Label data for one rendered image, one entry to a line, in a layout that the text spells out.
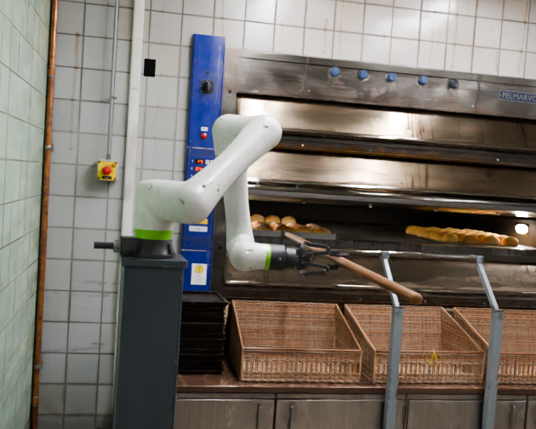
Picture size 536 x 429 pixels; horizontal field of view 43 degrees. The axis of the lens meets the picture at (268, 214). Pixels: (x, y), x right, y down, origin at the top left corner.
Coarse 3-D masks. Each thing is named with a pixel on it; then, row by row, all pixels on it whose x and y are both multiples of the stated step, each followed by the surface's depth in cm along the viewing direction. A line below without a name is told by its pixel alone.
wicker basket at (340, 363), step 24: (240, 312) 341; (264, 312) 343; (288, 312) 346; (312, 312) 348; (336, 312) 349; (240, 336) 306; (264, 336) 342; (288, 336) 343; (312, 336) 346; (336, 336) 346; (240, 360) 300; (264, 360) 299; (288, 360) 301; (312, 360) 303; (336, 360) 305; (360, 360) 306
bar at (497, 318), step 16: (384, 256) 318; (400, 256) 320; (416, 256) 322; (432, 256) 323; (448, 256) 325; (464, 256) 326; (480, 256) 327; (480, 272) 324; (496, 304) 311; (400, 320) 298; (496, 320) 307; (400, 336) 299; (496, 336) 307; (496, 352) 308; (496, 368) 308; (496, 384) 309; (384, 416) 303
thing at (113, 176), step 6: (102, 162) 321; (108, 162) 322; (114, 162) 322; (96, 168) 322; (102, 168) 322; (114, 168) 323; (96, 174) 322; (102, 174) 322; (108, 174) 322; (114, 174) 323; (108, 180) 323; (114, 180) 323
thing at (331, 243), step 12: (264, 240) 346; (276, 240) 347; (288, 240) 348; (312, 240) 351; (324, 240) 352; (336, 240) 353; (348, 240) 355; (360, 240) 360; (444, 252) 364; (456, 252) 366; (468, 252) 367; (480, 252) 368; (492, 252) 370; (504, 252) 371; (516, 252) 372; (528, 252) 374
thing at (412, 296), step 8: (288, 232) 338; (296, 240) 315; (312, 248) 284; (328, 256) 258; (344, 264) 237; (352, 264) 230; (360, 272) 219; (368, 272) 212; (368, 280) 213; (376, 280) 203; (384, 280) 198; (384, 288) 197; (392, 288) 189; (400, 288) 185; (400, 296) 185; (408, 296) 177; (416, 296) 175; (416, 304) 175
